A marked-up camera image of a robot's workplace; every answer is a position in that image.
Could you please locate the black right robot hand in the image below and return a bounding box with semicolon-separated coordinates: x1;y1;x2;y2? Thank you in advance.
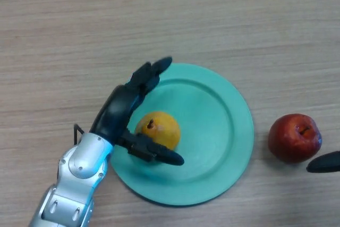
306;150;340;174

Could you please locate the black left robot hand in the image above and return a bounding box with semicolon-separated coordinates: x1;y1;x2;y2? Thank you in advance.
89;56;185;166

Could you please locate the yellow pear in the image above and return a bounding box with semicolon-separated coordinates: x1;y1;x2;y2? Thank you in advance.
135;111;181;151

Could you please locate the green round plate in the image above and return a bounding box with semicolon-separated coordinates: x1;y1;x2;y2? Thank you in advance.
107;63;255;207

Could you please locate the red apple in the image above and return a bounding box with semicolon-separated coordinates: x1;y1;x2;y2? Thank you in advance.
267;113;323;164

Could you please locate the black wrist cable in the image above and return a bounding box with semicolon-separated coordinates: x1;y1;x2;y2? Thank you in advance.
73;123;85;146

